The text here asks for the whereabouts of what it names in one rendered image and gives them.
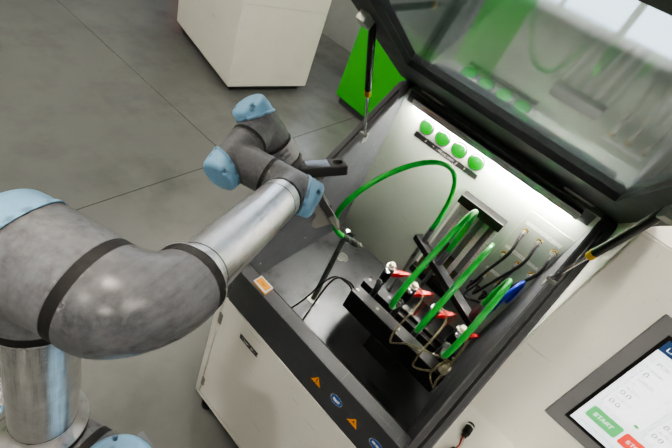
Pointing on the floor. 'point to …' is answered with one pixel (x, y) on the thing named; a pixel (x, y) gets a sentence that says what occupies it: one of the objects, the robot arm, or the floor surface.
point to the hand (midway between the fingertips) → (334, 216)
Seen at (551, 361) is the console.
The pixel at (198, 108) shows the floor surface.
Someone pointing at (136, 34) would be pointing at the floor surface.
